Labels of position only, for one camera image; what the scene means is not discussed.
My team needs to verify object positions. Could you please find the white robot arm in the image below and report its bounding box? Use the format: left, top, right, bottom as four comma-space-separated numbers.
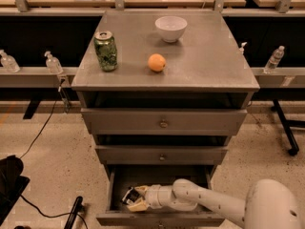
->
122, 178, 304, 229

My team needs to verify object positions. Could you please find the black table leg with caster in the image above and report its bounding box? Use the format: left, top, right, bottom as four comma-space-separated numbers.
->
272, 99, 305, 156

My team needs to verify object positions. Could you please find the clear sanitizer bottle far left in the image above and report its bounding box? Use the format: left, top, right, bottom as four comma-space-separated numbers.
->
0, 50, 20, 73

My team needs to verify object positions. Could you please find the green soda can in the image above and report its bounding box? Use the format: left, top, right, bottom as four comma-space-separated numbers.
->
93, 31, 117, 72

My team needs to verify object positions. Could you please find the clear plastic water bottle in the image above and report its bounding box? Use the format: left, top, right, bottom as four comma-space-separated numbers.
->
263, 46, 285, 73

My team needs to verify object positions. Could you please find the grey open bottom drawer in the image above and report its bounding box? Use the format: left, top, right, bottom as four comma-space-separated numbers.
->
96, 165, 224, 229

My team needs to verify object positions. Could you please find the black chair at left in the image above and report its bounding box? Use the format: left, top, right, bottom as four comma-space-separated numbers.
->
0, 156, 30, 225

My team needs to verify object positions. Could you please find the grey middle drawer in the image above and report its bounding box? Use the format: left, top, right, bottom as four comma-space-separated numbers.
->
95, 146, 228, 165

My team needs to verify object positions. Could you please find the orange fruit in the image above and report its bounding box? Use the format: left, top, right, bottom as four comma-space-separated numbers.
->
148, 53, 166, 73

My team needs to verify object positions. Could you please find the grey top drawer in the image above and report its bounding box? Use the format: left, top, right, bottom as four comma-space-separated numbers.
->
81, 108, 247, 135

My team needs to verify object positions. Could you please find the white ceramic bowl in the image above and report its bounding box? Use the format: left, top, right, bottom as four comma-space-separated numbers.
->
155, 16, 188, 43

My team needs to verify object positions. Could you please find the clear sanitizer pump bottle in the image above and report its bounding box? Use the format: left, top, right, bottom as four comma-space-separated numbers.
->
45, 51, 63, 74

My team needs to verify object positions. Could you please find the grey three-drawer cabinet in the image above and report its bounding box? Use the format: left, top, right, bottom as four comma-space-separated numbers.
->
71, 9, 260, 229

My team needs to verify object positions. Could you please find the black floor cable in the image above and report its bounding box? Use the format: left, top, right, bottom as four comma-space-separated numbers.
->
18, 76, 90, 229

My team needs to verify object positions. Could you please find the grey metal rail shelf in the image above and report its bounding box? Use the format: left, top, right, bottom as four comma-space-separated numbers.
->
0, 66, 79, 89

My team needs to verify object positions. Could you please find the small white pump bottle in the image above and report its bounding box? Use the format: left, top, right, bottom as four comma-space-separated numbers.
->
239, 42, 247, 54

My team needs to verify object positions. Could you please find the black rxbar chocolate wrapper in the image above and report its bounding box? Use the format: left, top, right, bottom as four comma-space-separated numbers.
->
121, 187, 141, 205

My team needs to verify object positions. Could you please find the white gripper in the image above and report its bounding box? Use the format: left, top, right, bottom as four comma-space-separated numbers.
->
127, 184, 174, 212

